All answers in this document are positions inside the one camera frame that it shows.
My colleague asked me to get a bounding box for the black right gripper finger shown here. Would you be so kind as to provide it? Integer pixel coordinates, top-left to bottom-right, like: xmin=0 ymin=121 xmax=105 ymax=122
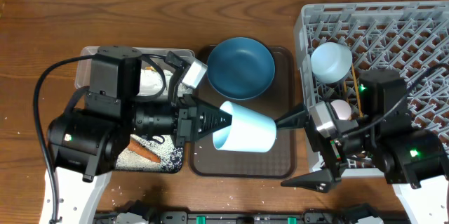
xmin=275 ymin=103 xmax=309 ymax=130
xmin=281 ymin=169 xmax=342 ymax=193

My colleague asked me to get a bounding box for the pink cup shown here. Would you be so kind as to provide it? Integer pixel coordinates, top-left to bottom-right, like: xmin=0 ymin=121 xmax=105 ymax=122
xmin=330 ymin=100 xmax=351 ymax=120

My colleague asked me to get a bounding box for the light blue cup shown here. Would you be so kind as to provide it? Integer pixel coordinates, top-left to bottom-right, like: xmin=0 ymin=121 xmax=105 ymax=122
xmin=213 ymin=101 xmax=277 ymax=153

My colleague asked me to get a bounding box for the orange carrot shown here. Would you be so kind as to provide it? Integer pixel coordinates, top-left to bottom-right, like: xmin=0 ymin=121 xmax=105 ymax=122
xmin=127 ymin=140 xmax=161 ymax=163

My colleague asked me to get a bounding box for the light blue bowl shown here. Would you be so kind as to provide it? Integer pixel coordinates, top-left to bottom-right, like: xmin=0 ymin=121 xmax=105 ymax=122
xmin=310 ymin=42 xmax=352 ymax=84

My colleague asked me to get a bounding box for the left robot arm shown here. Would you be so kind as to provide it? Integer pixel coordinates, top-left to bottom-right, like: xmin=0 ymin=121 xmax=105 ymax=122
xmin=34 ymin=46 xmax=311 ymax=223

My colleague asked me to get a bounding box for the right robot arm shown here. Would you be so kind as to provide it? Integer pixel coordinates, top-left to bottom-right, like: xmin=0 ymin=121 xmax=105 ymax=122
xmin=275 ymin=70 xmax=448 ymax=223

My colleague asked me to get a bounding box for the black waste tray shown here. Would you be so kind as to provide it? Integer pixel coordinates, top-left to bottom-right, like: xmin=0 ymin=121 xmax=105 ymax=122
xmin=112 ymin=134 xmax=188 ymax=175

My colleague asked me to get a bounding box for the grey dishwasher rack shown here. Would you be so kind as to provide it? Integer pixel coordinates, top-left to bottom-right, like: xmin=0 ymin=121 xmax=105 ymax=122
xmin=293 ymin=0 xmax=449 ymax=179

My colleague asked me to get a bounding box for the brown serving tray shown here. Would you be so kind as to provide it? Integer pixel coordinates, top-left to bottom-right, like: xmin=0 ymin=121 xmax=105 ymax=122
xmin=189 ymin=46 xmax=296 ymax=179

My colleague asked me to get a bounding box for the crumpled white paper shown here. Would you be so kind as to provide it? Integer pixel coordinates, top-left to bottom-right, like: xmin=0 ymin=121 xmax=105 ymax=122
xmin=138 ymin=70 xmax=173 ymax=96

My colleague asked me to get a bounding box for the clear plastic bin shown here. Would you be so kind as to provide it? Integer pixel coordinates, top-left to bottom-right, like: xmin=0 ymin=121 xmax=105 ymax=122
xmin=74 ymin=47 xmax=196 ymax=88

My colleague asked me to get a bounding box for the dark blue plate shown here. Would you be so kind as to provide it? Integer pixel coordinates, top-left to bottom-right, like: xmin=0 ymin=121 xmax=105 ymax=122
xmin=207 ymin=37 xmax=276 ymax=100

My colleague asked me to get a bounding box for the white rice pile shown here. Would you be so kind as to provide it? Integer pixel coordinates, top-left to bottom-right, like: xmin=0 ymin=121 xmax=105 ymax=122
xmin=114 ymin=134 xmax=184 ymax=173

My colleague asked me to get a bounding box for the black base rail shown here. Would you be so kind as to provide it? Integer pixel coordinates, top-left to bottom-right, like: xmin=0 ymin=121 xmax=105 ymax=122
xmin=93 ymin=202 xmax=410 ymax=224

